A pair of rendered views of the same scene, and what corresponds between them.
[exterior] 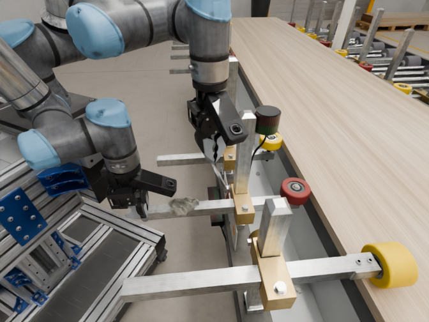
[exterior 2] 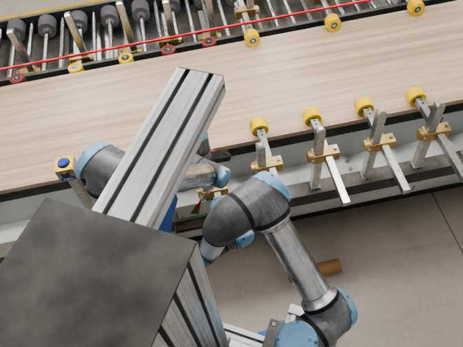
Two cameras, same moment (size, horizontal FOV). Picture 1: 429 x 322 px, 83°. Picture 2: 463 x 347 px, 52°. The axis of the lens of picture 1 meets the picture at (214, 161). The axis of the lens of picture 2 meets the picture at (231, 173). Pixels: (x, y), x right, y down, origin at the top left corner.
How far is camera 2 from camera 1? 167 cm
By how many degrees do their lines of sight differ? 58
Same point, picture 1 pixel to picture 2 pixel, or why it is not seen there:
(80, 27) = (227, 175)
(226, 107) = (214, 154)
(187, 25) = (204, 146)
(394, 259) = (261, 122)
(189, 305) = (229, 302)
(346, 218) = (231, 137)
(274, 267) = (269, 161)
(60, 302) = not seen: outside the picture
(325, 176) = not seen: hidden behind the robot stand
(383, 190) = not seen: hidden behind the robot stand
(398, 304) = (271, 129)
